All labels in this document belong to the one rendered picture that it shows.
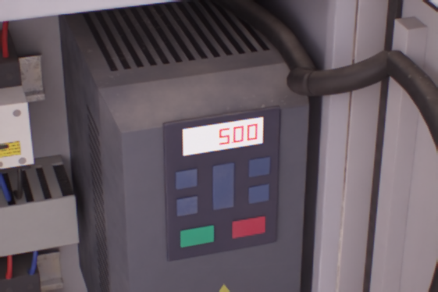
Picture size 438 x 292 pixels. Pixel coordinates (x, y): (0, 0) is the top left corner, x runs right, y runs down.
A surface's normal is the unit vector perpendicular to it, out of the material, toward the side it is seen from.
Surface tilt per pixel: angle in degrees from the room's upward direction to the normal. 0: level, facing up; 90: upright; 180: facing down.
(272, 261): 90
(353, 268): 90
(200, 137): 90
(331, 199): 90
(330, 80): 66
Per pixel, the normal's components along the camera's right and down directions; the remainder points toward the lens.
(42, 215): 0.30, 0.48
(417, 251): -0.95, 0.16
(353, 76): -0.29, -0.04
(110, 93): 0.13, -0.58
